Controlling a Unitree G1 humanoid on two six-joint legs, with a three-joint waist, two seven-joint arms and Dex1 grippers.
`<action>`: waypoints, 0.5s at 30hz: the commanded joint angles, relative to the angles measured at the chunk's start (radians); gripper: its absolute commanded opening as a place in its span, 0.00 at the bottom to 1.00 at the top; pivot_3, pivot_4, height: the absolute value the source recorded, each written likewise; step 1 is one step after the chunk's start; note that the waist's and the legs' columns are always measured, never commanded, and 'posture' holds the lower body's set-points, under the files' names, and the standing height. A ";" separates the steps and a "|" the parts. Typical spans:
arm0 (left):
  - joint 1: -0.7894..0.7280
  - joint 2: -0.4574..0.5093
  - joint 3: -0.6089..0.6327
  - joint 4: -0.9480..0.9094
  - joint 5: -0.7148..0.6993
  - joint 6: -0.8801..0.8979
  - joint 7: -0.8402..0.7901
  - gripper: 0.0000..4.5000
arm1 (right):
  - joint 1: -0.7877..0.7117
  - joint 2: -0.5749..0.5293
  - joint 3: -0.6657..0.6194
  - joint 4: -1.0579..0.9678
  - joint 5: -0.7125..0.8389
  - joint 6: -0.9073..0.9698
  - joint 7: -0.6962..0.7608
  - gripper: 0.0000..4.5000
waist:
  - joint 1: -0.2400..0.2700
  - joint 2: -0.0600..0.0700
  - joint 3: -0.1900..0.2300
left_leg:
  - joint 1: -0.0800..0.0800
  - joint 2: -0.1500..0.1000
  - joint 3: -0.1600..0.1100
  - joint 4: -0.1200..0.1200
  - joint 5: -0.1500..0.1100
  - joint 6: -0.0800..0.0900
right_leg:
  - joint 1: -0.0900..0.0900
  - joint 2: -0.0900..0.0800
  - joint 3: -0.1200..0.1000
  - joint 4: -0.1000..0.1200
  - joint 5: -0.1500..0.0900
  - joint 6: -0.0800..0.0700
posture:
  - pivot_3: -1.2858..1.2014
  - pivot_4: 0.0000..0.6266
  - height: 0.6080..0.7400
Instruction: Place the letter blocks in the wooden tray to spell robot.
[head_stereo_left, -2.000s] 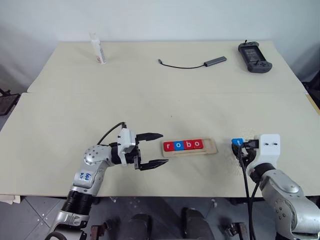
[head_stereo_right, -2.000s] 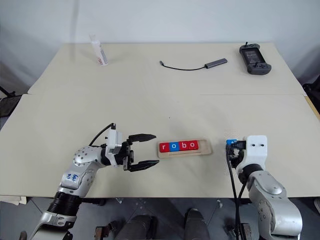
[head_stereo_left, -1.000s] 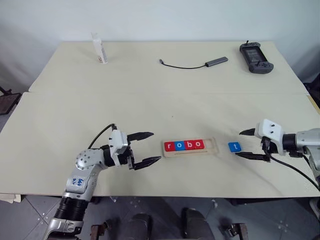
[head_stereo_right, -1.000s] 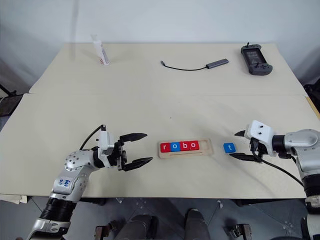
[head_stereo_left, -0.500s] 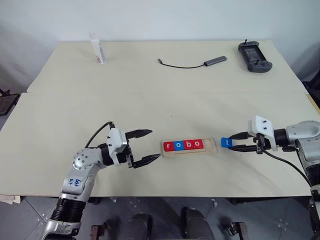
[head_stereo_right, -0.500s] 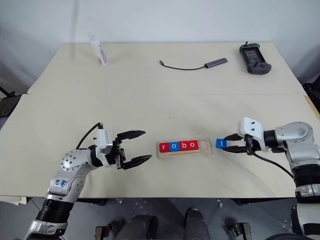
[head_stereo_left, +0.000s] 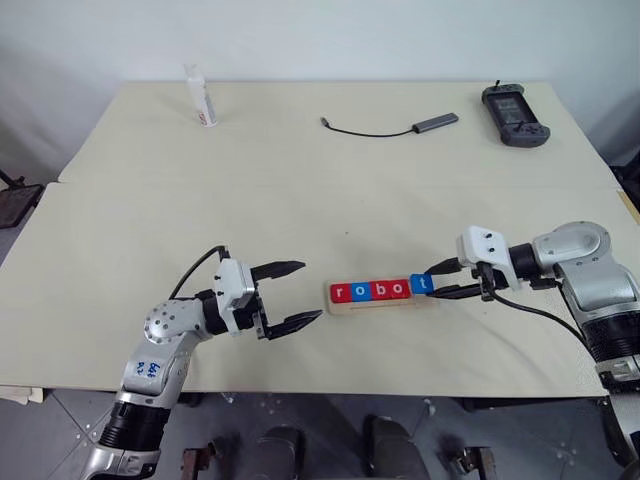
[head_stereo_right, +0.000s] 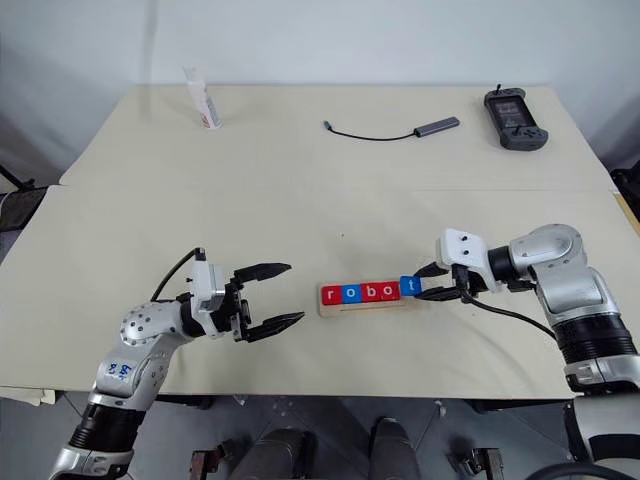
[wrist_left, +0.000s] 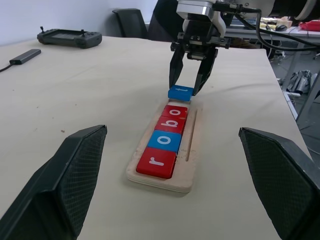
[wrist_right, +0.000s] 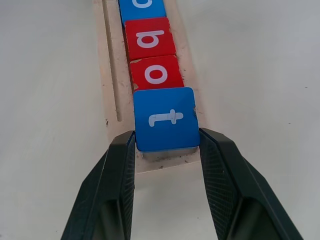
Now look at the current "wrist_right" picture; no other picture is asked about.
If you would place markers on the red letter tile b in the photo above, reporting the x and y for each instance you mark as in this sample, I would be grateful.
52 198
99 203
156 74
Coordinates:
135 30

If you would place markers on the blue letter tile t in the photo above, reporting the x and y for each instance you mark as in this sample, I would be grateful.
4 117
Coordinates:
150 140

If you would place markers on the wooden letter tray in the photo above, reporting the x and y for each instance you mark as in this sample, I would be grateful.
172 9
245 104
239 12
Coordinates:
110 100

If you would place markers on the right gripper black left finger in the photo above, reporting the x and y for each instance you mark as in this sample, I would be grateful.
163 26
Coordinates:
105 195

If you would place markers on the blue letter tile o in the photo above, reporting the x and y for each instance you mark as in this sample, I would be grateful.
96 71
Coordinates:
130 10

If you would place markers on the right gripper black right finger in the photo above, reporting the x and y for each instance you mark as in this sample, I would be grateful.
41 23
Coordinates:
235 195

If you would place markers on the red letter tile o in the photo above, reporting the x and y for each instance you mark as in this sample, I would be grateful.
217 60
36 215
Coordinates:
140 67

